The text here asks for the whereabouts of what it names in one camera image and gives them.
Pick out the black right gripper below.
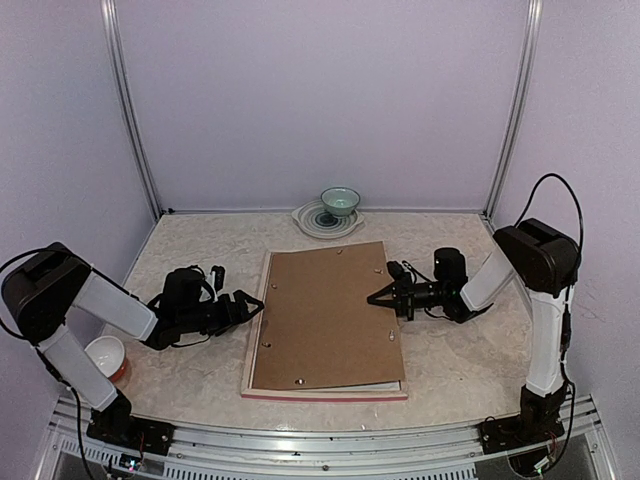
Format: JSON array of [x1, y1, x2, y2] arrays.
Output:
[[367, 272, 448, 321]]

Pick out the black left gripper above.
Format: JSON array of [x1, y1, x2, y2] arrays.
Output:
[[178, 290, 264, 337]]

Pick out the brown backing board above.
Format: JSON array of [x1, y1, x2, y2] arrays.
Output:
[[249, 240, 407, 390]]

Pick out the wooden picture frame red edge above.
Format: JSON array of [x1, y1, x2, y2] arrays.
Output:
[[239, 249, 410, 401]]

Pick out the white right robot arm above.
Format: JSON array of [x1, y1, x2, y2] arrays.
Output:
[[367, 218, 581, 444]]

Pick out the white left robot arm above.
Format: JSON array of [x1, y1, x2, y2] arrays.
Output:
[[1, 242, 264, 445]]

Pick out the white plate green rings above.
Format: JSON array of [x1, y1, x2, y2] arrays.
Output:
[[291, 199, 365, 240]]

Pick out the green ceramic bowl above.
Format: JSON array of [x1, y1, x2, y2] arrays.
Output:
[[320, 187, 361, 217]]

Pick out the white bowl orange outside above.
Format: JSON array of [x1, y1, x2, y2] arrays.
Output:
[[85, 335, 128, 383]]

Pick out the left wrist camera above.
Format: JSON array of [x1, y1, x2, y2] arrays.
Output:
[[207, 265, 225, 302]]

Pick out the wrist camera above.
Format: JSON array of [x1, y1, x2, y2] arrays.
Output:
[[387, 261, 413, 284], [207, 265, 225, 302]]

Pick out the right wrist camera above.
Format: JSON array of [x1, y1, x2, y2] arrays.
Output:
[[387, 261, 413, 284]]

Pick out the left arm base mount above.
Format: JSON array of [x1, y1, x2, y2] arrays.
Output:
[[87, 389, 176, 456]]

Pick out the right aluminium corner post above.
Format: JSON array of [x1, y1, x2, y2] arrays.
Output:
[[483, 0, 544, 221]]

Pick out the aluminium corner post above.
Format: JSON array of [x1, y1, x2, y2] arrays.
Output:
[[483, 0, 544, 221], [100, 0, 163, 221]]

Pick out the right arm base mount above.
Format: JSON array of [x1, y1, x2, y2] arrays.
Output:
[[478, 385, 567, 454]]

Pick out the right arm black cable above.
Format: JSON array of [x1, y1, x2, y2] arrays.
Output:
[[514, 172, 585, 291]]

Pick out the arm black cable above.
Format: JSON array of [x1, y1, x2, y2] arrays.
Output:
[[0, 248, 51, 341], [514, 172, 585, 291]]

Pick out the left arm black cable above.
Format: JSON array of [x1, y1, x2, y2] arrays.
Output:
[[0, 248, 51, 341]]

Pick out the left aluminium corner post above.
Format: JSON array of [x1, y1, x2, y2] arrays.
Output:
[[100, 0, 163, 221]]

